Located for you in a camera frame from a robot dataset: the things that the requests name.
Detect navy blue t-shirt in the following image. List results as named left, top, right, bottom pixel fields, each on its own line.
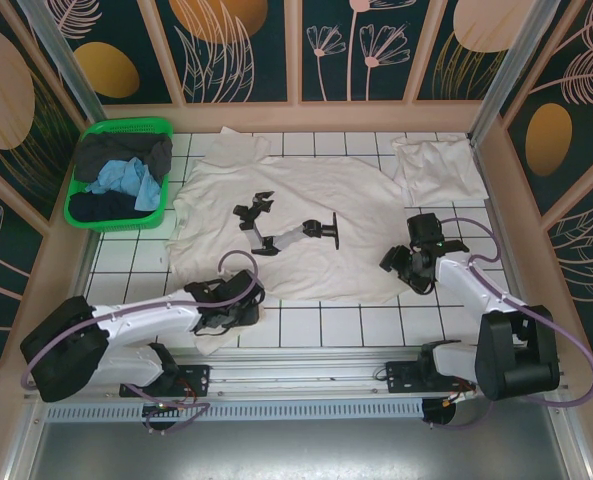
left=69, top=189, right=153, bottom=222

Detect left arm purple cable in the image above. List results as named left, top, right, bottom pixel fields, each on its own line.
left=19, top=251, right=265, bottom=434

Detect folded plain white t-shirt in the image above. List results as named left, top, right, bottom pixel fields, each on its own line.
left=390, top=133, right=487, bottom=205

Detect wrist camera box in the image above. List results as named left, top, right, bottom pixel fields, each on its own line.
left=219, top=269, right=265, bottom=304
left=407, top=212, right=446, bottom=242

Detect aluminium mounting rail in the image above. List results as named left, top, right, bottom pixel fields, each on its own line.
left=23, top=347, right=570, bottom=401

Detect light blue t-shirt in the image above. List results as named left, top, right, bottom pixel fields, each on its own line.
left=84, top=157, right=163, bottom=212

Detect aluminium frame post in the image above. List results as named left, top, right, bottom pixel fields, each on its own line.
left=468, top=0, right=575, bottom=147
left=13, top=0, right=127, bottom=154

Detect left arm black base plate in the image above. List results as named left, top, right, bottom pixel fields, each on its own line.
left=119, top=363, right=212, bottom=399

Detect dark grey t-shirt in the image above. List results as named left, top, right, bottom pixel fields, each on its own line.
left=73, top=132, right=174, bottom=184

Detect slotted grey cable duct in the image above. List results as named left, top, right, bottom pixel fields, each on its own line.
left=45, top=397, right=425, bottom=421

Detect small wiring connector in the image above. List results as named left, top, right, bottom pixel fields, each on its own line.
left=440, top=389, right=477, bottom=405
left=143, top=399, right=192, bottom=417

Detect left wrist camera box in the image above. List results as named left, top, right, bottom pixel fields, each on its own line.
left=219, top=269, right=265, bottom=304

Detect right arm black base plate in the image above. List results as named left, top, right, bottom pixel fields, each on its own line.
left=384, top=359, right=477, bottom=396

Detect grey metal sheet panel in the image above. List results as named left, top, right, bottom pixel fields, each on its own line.
left=25, top=419, right=572, bottom=480

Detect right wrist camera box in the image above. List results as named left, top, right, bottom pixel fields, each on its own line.
left=407, top=212, right=446, bottom=242

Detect green plastic laundry basket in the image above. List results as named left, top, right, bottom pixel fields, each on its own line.
left=63, top=116, right=176, bottom=234

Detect white robot print t-shirt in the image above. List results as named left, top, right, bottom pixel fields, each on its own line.
left=164, top=125, right=411, bottom=357

